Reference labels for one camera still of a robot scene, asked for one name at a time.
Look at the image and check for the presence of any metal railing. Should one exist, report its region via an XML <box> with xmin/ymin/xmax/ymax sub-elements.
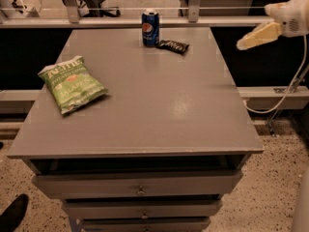
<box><xmin>1</xmin><ymin>0</ymin><xmax>274</xmax><ymax>28</ymax></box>

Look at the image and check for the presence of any grey drawer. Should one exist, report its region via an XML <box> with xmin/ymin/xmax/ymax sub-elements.
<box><xmin>63</xmin><ymin>200</ymin><xmax>222</xmax><ymax>219</ymax></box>
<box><xmin>82</xmin><ymin>217</ymin><xmax>210</xmax><ymax>232</ymax></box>
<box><xmin>32</xmin><ymin>170</ymin><xmax>242</xmax><ymax>199</ymax></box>

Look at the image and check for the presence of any blue pepsi can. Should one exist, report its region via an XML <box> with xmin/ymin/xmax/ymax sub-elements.
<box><xmin>142</xmin><ymin>9</ymin><xmax>159</xmax><ymax>47</ymax></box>

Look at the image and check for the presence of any top grey drawer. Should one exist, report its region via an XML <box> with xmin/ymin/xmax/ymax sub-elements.
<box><xmin>32</xmin><ymin>170</ymin><xmax>242</xmax><ymax>199</ymax></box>

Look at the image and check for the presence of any bottom grey drawer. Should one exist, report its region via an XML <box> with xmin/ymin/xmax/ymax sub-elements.
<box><xmin>82</xmin><ymin>217</ymin><xmax>210</xmax><ymax>232</ymax></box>

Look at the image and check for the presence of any green jalapeno chips bag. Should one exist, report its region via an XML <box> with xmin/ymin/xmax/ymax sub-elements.
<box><xmin>38</xmin><ymin>56</ymin><xmax>108</xmax><ymax>115</ymax></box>

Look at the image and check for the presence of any black rxbar chocolate bar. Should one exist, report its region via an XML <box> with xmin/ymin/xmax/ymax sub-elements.
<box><xmin>156</xmin><ymin>40</ymin><xmax>188</xmax><ymax>55</ymax></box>

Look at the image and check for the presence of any white cable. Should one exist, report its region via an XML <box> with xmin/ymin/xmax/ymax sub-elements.
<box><xmin>244</xmin><ymin>34</ymin><xmax>308</xmax><ymax>115</ymax></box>

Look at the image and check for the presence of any black shoe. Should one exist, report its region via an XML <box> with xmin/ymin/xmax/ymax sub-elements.
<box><xmin>0</xmin><ymin>194</ymin><xmax>29</xmax><ymax>232</ymax></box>

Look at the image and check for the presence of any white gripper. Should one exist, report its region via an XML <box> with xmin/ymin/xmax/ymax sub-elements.
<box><xmin>237</xmin><ymin>0</ymin><xmax>309</xmax><ymax>50</ymax></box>

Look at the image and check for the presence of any grey drawer cabinet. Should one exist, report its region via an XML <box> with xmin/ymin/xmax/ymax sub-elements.
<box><xmin>7</xmin><ymin>27</ymin><xmax>265</xmax><ymax>232</ymax></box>

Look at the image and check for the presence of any middle grey drawer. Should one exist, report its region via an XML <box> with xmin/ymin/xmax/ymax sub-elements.
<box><xmin>63</xmin><ymin>200</ymin><xmax>222</xmax><ymax>219</ymax></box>

